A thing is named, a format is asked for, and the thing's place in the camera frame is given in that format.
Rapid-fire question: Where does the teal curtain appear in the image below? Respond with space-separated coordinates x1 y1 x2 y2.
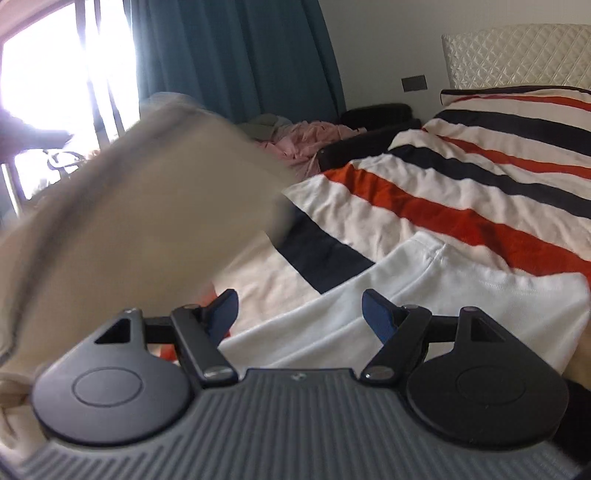
124 0 347 124

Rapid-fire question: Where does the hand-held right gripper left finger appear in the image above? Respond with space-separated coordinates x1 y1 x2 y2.
94 289 239 387

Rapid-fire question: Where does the black sofa chair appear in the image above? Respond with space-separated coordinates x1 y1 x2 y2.
318 103 422 171

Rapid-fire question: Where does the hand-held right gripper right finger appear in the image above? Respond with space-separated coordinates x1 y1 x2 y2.
361 289 507 385

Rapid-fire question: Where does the white quilted headboard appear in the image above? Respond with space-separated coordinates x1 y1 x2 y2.
441 22 591 91

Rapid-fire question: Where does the grey cloth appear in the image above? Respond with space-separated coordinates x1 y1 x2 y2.
238 113 293 141

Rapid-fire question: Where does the beige garment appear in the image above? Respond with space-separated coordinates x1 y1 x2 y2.
0 92 296 407

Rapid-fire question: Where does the striped blanket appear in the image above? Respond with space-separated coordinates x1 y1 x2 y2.
210 86 591 333

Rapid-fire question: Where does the white garment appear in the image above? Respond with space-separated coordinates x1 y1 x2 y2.
217 230 591 376

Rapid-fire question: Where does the pink cloth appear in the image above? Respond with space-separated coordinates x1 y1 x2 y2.
256 121 356 178

